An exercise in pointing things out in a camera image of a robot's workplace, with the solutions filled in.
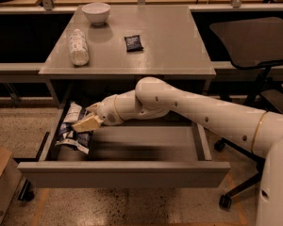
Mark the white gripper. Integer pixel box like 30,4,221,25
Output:
72,95,124,133

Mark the blue chip bag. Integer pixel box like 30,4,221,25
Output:
56,102,92,154

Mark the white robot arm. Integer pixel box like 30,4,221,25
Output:
73,77,283,226

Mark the open grey top drawer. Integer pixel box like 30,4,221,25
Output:
18,106,230,188

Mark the grey drawer cabinet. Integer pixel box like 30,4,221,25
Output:
38,5,217,124

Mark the clear plastic water bottle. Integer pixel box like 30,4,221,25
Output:
69,29,89,66

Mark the small dark snack packet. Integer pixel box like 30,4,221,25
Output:
125,35,143,52

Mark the white ceramic bowl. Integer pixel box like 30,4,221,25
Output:
82,3,110,24

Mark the black cabinet caster wheel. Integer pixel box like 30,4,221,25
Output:
18,180,35,202

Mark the brown cardboard box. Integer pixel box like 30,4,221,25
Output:
0,146,21,224

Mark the black office chair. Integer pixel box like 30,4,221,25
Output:
208,16,283,210

